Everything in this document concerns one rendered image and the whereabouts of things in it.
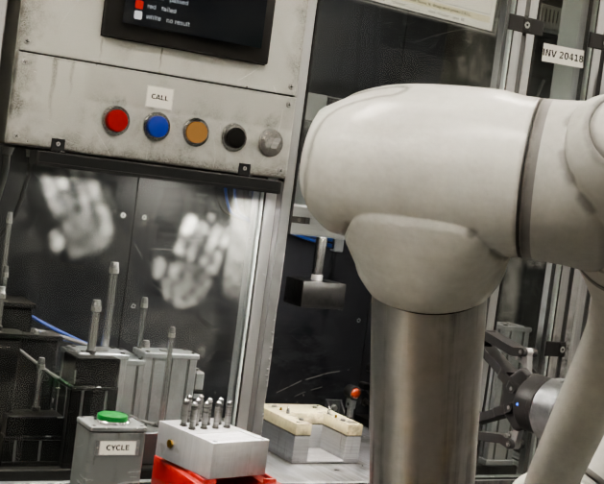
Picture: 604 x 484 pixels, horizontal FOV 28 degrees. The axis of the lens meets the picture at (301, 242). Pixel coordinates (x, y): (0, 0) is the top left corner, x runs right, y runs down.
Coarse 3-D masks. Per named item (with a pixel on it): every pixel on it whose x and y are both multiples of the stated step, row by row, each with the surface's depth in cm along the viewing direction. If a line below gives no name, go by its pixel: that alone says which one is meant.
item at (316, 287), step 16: (320, 240) 206; (320, 256) 207; (320, 272) 207; (288, 288) 207; (304, 288) 203; (320, 288) 205; (336, 288) 206; (304, 304) 204; (320, 304) 205; (336, 304) 207
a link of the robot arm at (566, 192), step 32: (544, 128) 93; (576, 128) 90; (544, 160) 92; (576, 160) 89; (544, 192) 92; (576, 192) 91; (544, 224) 93; (576, 224) 92; (544, 256) 96; (576, 256) 95
